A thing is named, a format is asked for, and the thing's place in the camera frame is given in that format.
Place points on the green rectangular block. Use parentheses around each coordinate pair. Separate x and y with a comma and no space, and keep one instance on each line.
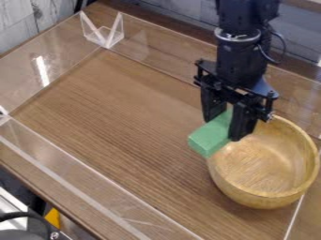
(211,137)

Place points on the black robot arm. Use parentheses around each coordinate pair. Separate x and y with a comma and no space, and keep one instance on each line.
(240,16)

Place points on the clear acrylic corner bracket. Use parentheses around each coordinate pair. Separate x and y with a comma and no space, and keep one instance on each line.
(105,36)

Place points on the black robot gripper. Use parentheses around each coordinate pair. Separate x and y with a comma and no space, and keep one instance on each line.
(232,80)

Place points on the yellow label sticker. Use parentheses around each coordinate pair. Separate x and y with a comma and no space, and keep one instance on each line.
(53,217)

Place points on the brown wooden bowl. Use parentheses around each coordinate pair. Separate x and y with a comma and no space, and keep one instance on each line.
(267,170)

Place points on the clear acrylic front wall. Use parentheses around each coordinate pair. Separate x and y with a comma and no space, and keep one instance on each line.
(91,199)

